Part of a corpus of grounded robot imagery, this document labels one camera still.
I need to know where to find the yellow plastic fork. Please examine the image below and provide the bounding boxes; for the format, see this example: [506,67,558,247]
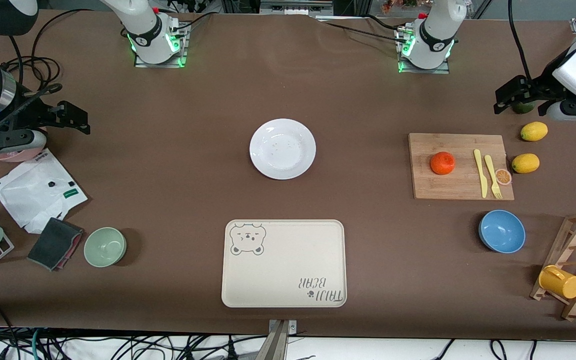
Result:
[484,155,503,200]

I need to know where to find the blue bowl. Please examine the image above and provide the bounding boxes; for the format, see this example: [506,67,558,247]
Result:
[478,209,526,254]

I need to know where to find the cream tray with bear print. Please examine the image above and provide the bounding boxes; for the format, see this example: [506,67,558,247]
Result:
[221,219,347,308]

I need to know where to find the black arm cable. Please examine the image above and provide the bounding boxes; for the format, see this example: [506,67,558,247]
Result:
[507,0,534,83]
[0,30,64,138]

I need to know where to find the white plastic bag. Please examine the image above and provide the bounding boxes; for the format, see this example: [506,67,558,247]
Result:
[0,148,89,235]

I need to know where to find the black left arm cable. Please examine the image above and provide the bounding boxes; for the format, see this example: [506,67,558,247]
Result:
[507,0,534,83]

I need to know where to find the teal floor cable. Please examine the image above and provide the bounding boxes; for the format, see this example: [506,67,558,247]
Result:
[30,329,44,360]

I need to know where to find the aluminium frame beam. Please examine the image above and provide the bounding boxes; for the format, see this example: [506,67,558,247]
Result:
[220,0,369,16]

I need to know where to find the yellow plastic knife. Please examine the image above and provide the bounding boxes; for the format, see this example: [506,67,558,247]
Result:
[473,149,489,199]

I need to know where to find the bamboo cutting board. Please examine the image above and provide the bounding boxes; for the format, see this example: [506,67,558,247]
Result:
[408,133,515,201]

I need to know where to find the pink bowl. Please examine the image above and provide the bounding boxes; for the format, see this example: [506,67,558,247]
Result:
[0,129,48,163]

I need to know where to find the white round plate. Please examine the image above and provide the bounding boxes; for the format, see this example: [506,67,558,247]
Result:
[249,118,317,180]

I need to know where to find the yellow mug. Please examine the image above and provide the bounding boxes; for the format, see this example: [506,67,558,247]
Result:
[538,265,576,300]

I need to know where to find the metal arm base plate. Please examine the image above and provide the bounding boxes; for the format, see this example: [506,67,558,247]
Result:
[134,22,189,69]
[397,27,452,75]

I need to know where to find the dark grey folded cloth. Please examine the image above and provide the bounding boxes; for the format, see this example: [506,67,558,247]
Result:
[27,217,85,272]

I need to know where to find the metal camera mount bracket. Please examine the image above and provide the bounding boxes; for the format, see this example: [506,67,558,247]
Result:
[255,319,299,360]

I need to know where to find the black coiled table cable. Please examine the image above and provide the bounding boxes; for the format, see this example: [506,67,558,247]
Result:
[2,8,95,92]

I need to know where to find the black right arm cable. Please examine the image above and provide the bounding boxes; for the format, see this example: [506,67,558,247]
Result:
[0,30,64,138]

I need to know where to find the black base cable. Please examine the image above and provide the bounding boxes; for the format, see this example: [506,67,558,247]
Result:
[313,17,411,43]
[170,12,215,33]

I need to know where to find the yellow lemon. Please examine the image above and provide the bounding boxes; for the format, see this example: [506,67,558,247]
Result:
[512,153,540,175]
[520,121,549,142]

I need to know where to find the orange fruit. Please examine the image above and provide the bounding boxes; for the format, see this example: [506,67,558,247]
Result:
[430,151,456,176]

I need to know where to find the pale green bowl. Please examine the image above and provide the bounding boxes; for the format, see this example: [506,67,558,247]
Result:
[83,227,127,268]

